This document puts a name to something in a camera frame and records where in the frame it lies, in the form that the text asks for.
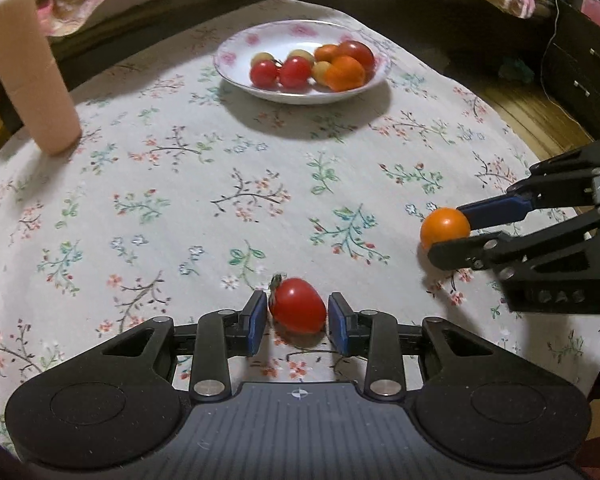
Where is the smooth orange tomato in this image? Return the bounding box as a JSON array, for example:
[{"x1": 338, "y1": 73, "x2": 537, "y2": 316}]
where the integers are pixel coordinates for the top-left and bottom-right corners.
[{"x1": 419, "y1": 208, "x2": 471, "y2": 252}]

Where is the cherry tomato with stem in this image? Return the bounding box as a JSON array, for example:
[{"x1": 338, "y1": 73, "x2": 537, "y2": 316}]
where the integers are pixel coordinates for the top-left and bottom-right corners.
[{"x1": 268, "y1": 274, "x2": 327, "y2": 335}]

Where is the small orange mandarin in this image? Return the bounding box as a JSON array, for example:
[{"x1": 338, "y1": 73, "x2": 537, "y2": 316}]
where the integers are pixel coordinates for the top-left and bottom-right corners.
[{"x1": 313, "y1": 44, "x2": 338, "y2": 63}]

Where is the pale longan fruit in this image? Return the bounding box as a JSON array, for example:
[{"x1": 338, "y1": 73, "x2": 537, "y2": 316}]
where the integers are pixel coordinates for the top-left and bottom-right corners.
[{"x1": 287, "y1": 49, "x2": 315, "y2": 65}]

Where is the dark drawer cabinet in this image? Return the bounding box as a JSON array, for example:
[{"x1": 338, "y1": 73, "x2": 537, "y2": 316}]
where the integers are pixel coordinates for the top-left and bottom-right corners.
[{"x1": 542, "y1": 1, "x2": 600, "y2": 139}]

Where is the floral white tablecloth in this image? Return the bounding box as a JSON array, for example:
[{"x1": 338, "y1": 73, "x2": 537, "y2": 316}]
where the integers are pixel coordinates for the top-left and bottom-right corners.
[{"x1": 0, "y1": 0, "x2": 600, "y2": 445}]

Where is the large red tomato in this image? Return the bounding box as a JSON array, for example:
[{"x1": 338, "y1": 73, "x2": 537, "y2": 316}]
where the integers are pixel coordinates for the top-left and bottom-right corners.
[{"x1": 336, "y1": 40, "x2": 375, "y2": 72}]

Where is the oval red tomato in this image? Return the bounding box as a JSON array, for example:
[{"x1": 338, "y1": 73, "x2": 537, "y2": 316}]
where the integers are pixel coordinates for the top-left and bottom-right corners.
[{"x1": 278, "y1": 56, "x2": 312, "y2": 90}]

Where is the red cherry tomato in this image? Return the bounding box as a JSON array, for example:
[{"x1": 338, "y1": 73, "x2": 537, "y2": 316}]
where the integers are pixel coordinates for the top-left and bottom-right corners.
[{"x1": 249, "y1": 60, "x2": 279, "y2": 89}]

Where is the white floral plate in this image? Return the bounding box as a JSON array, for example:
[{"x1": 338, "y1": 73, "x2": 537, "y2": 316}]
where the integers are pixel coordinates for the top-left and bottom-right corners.
[{"x1": 213, "y1": 20, "x2": 392, "y2": 105}]

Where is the brown longan left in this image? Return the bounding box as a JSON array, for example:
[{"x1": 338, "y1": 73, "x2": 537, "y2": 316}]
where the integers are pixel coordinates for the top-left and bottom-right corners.
[{"x1": 250, "y1": 52, "x2": 275, "y2": 66}]

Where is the pink ribbed bottle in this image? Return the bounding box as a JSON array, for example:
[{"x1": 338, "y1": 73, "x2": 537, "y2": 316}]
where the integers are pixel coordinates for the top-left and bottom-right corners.
[{"x1": 0, "y1": 0, "x2": 82, "y2": 155}]

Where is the dark sofa frame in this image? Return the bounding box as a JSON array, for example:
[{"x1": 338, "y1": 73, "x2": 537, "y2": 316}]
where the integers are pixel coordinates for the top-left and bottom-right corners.
[{"x1": 52, "y1": 0, "x2": 556, "y2": 89}]

